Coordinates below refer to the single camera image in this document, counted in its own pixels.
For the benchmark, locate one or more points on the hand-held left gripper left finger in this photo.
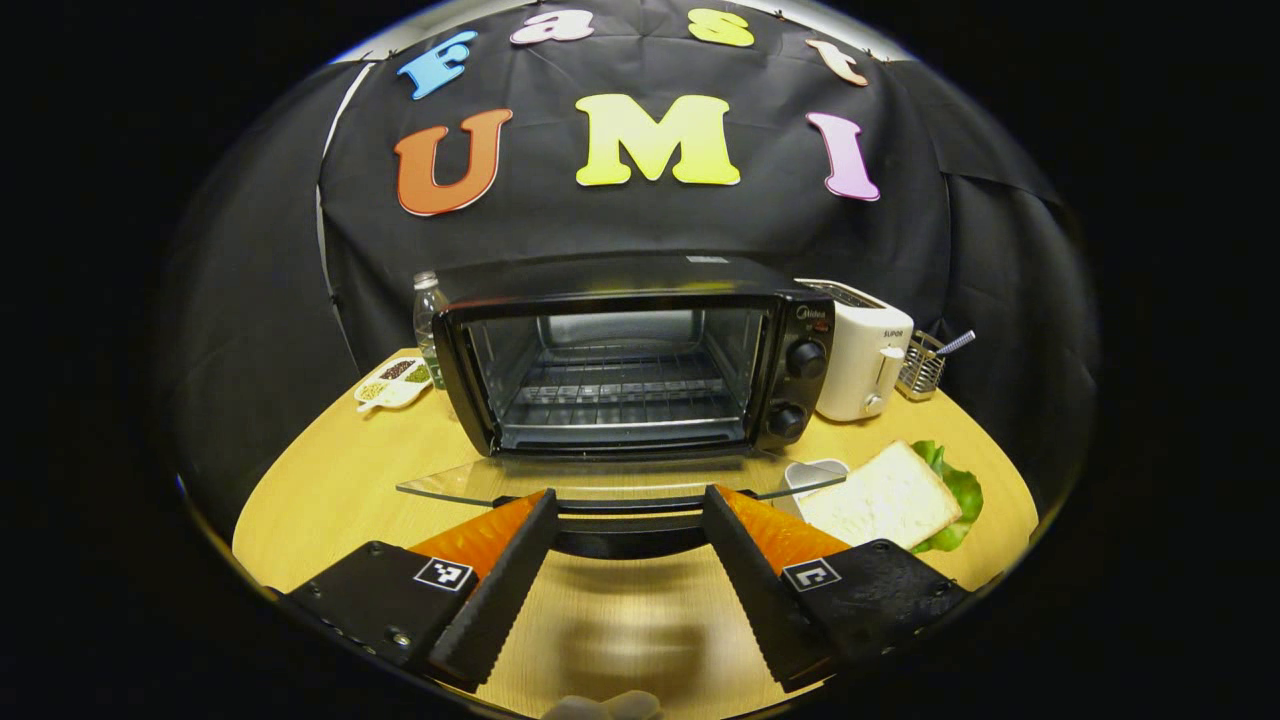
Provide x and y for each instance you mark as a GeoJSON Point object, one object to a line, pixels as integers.
{"type": "Point", "coordinates": [510, 590]}

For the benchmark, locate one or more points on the lettuce sandwich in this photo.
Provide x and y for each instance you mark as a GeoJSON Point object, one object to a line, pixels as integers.
{"type": "Point", "coordinates": [880, 495]}

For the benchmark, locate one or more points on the white toaster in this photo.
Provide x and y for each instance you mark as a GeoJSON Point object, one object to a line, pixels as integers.
{"type": "Point", "coordinates": [860, 350]}

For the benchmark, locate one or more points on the metal utensil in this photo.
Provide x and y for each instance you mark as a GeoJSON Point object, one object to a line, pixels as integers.
{"type": "Point", "coordinates": [955, 343]}

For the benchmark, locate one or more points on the black electric oven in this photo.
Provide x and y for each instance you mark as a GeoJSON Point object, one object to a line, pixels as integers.
{"type": "Point", "coordinates": [620, 280]}

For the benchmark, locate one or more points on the white plastic tray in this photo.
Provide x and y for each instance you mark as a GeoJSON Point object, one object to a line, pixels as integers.
{"type": "Point", "coordinates": [815, 475]}

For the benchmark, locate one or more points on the clear water bottle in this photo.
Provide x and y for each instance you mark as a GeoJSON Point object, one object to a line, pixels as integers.
{"type": "Point", "coordinates": [428, 320]}

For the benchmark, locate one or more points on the white divided snack dish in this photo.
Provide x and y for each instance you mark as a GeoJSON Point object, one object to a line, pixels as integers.
{"type": "Point", "coordinates": [392, 382]}

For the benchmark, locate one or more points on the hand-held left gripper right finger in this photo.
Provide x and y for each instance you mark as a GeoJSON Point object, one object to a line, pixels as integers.
{"type": "Point", "coordinates": [755, 590]}

